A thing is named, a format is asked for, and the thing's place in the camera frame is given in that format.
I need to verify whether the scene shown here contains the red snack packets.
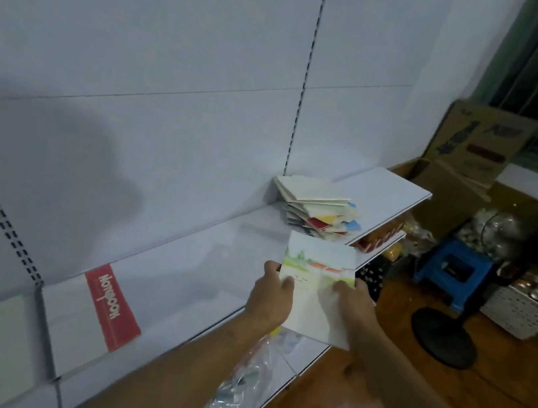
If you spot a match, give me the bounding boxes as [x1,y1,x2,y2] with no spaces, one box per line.
[354,209,409,259]

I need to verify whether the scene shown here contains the person's left hand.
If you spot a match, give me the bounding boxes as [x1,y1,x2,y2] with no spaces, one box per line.
[242,258,299,335]

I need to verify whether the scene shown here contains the black dotted packet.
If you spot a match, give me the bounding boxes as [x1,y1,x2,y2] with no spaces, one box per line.
[353,253,388,304]

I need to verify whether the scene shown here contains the clear plastic bag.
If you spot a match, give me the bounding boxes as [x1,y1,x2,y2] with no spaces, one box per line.
[193,316,304,408]

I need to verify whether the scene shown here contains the person's left forearm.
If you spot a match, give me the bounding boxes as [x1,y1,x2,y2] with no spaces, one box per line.
[69,285,284,408]

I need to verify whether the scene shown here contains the white picture book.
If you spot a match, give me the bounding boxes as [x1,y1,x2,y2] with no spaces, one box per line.
[270,229,365,351]

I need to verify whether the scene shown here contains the white metal shelf board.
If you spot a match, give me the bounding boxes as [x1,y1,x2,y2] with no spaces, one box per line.
[23,123,435,408]

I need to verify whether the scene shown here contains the white woven basket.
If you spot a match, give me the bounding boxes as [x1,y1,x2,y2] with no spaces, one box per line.
[476,267,538,343]

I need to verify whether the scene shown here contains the stack of colourful books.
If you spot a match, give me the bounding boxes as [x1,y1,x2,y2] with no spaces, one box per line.
[267,171,368,246]

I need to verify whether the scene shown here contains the white box with red label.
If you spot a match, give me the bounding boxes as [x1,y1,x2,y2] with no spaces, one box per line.
[30,255,151,389]

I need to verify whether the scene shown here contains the white lower shelf board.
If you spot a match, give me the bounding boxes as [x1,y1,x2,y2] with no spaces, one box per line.
[354,224,408,277]

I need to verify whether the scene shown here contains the brown cardboard box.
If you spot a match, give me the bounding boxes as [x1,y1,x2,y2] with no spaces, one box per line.
[419,94,538,195]

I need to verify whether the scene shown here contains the black standing fan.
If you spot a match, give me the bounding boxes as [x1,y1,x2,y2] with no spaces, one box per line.
[405,199,538,382]

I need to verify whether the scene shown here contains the person's right hand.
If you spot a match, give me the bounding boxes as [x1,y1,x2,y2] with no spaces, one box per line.
[326,275,384,339]

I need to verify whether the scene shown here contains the blue plastic stool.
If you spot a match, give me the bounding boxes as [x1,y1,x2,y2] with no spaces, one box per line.
[409,232,497,318]

